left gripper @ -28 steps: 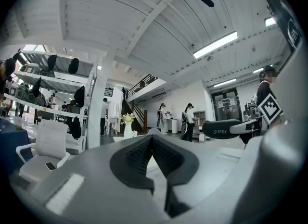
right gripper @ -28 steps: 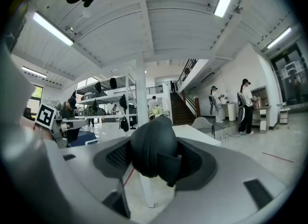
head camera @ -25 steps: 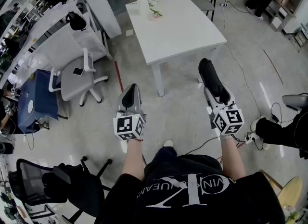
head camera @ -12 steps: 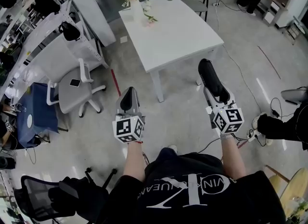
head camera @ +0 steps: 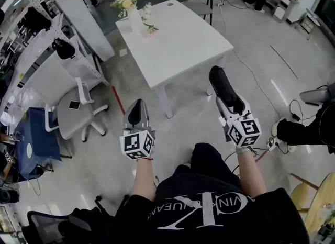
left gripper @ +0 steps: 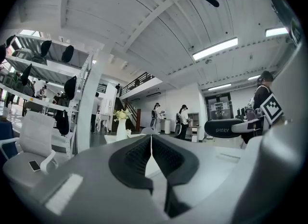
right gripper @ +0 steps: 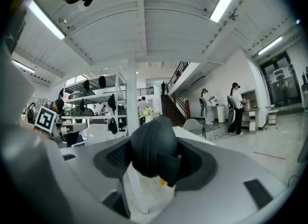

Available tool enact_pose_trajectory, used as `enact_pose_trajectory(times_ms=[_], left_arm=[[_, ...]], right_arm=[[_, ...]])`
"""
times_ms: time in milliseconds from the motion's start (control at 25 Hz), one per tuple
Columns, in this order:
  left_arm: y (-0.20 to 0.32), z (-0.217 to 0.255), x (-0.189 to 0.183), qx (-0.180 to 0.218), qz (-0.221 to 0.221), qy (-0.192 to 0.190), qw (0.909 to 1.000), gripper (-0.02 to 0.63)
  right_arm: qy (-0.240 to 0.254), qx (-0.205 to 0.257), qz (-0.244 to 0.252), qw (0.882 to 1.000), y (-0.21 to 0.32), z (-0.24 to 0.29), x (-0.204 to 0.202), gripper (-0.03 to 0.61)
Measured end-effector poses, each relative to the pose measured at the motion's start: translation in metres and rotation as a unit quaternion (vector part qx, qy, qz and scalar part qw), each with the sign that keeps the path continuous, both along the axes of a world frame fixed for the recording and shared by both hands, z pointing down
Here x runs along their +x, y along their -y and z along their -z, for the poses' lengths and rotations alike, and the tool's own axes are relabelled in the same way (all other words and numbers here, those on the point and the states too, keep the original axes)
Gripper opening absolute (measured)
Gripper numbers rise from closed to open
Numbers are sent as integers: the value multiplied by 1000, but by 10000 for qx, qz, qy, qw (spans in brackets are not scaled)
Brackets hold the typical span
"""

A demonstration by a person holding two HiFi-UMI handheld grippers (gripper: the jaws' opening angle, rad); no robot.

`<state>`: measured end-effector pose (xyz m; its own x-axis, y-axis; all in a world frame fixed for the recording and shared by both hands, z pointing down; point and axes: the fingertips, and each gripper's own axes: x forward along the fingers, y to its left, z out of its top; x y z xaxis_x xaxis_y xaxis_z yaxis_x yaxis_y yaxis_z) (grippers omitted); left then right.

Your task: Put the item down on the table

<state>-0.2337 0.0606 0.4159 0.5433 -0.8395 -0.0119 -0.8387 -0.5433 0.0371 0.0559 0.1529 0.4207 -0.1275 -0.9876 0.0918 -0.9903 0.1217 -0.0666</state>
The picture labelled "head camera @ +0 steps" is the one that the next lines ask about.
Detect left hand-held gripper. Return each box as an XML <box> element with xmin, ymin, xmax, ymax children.
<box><xmin>119</xmin><ymin>98</ymin><xmax>157</xmax><ymax>162</ymax></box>

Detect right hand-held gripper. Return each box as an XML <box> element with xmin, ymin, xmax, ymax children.
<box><xmin>215</xmin><ymin>93</ymin><xmax>263</xmax><ymax>148</ymax></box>

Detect person's right forearm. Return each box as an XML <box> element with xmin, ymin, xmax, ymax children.
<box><xmin>235</xmin><ymin>147</ymin><xmax>268</xmax><ymax>197</ymax></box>

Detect person's left forearm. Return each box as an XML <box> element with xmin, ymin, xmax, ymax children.
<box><xmin>130</xmin><ymin>158</ymin><xmax>158</xmax><ymax>202</ymax></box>

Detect red floor tape strip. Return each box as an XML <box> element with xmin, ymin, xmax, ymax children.
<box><xmin>111</xmin><ymin>85</ymin><xmax>126</xmax><ymax>115</ymax></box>

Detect person's black trouser leg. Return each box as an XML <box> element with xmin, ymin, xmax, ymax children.
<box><xmin>190</xmin><ymin>142</ymin><xmax>242</xmax><ymax>187</ymax></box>

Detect white mesh office chair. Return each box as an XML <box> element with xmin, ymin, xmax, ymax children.
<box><xmin>25</xmin><ymin>59</ymin><xmax>109</xmax><ymax>143</ymax></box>

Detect pink flower stem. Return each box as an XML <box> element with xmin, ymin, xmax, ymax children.
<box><xmin>142</xmin><ymin>22</ymin><xmax>160</xmax><ymax>38</ymax></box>

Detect white vase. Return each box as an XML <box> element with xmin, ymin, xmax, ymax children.
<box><xmin>127</xmin><ymin>8</ymin><xmax>143</xmax><ymax>34</ymax></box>

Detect black hanging bag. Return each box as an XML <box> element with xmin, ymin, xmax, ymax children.
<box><xmin>52</xmin><ymin>38</ymin><xmax>77</xmax><ymax>61</ymax></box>

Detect white flower bunch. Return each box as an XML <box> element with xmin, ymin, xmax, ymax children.
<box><xmin>139</xmin><ymin>2</ymin><xmax>153</xmax><ymax>20</ymax></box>

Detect person's black printed t-shirt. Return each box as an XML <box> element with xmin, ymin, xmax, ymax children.
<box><xmin>104</xmin><ymin>171</ymin><xmax>310</xmax><ymax>244</ymax></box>

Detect white cabinet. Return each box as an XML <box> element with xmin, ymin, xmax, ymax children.
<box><xmin>271</xmin><ymin>0</ymin><xmax>299</xmax><ymax>24</ymax></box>

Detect small white round table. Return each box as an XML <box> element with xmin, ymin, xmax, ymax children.
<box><xmin>297</xmin><ymin>8</ymin><xmax>321</xmax><ymax>40</ymax></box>

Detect yellow flower bouquet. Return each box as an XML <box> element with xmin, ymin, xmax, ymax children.
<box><xmin>109</xmin><ymin>0</ymin><xmax>143</xmax><ymax>18</ymax></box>

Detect white pillar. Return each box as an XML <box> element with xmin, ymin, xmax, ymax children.
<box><xmin>39</xmin><ymin>0</ymin><xmax>116</xmax><ymax>62</ymax></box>

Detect white metal shelf rack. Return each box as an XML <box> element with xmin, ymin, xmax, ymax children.
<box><xmin>0</xmin><ymin>0</ymin><xmax>111</xmax><ymax>87</ymax></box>

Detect wooden round stool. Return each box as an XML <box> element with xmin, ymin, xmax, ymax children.
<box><xmin>289</xmin><ymin>171</ymin><xmax>335</xmax><ymax>239</ymax></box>

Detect black office chair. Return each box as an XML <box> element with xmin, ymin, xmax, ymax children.
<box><xmin>17</xmin><ymin>6</ymin><xmax>52</xmax><ymax>32</ymax></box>
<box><xmin>21</xmin><ymin>195</ymin><xmax>117</xmax><ymax>244</ymax></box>

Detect white floor cable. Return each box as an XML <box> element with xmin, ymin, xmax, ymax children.
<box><xmin>229</xmin><ymin>48</ymin><xmax>281</xmax><ymax>124</ymax></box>

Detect black cable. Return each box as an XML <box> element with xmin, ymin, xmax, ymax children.
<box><xmin>288</xmin><ymin>99</ymin><xmax>305</xmax><ymax>123</ymax></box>

